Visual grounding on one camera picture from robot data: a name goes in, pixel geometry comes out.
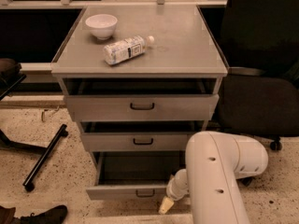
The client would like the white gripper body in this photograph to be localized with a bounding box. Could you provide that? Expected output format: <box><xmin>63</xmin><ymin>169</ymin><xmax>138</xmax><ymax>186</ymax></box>
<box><xmin>166</xmin><ymin>169</ymin><xmax>189</xmax><ymax>201</ymax></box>

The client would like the grey drawer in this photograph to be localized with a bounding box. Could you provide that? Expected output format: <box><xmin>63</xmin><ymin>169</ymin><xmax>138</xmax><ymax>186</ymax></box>
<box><xmin>64</xmin><ymin>94</ymin><xmax>219</xmax><ymax>121</ymax></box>
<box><xmin>80</xmin><ymin>133</ymin><xmax>192</xmax><ymax>151</ymax></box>
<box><xmin>85</xmin><ymin>150</ymin><xmax>188</xmax><ymax>202</ymax></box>

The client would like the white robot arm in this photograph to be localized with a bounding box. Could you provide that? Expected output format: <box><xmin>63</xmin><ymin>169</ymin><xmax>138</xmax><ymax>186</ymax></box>
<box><xmin>159</xmin><ymin>131</ymin><xmax>268</xmax><ymax>224</ymax></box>

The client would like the grey drawer cabinet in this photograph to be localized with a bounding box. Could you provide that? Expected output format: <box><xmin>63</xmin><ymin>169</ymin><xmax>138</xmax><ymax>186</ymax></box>
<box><xmin>50</xmin><ymin>4</ymin><xmax>229</xmax><ymax>185</ymax></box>

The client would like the black shoe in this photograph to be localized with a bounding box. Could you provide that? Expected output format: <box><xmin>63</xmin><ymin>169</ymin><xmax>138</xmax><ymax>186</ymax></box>
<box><xmin>20</xmin><ymin>205</ymin><xmax>68</xmax><ymax>224</ymax></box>

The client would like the black office chair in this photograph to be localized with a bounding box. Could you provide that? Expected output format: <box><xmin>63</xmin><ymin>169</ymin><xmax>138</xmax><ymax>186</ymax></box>
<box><xmin>217</xmin><ymin>0</ymin><xmax>299</xmax><ymax>150</ymax></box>

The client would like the white plastic bottle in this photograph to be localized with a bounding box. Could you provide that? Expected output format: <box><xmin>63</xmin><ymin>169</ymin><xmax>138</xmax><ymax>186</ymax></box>
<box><xmin>103</xmin><ymin>35</ymin><xmax>155</xmax><ymax>65</ymax></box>

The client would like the white ceramic bowl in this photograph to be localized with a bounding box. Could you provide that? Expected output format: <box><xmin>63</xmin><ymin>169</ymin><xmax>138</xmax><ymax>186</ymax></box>
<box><xmin>85</xmin><ymin>14</ymin><xmax>118</xmax><ymax>40</ymax></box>

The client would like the black stand leg with casters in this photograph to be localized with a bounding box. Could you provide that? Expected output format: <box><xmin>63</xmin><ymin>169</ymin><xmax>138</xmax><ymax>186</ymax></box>
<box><xmin>0</xmin><ymin>124</ymin><xmax>68</xmax><ymax>192</ymax></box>

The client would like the dark object on left table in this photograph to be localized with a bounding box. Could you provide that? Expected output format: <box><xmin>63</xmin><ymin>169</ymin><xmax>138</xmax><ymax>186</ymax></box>
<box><xmin>0</xmin><ymin>58</ymin><xmax>26</xmax><ymax>100</ymax></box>

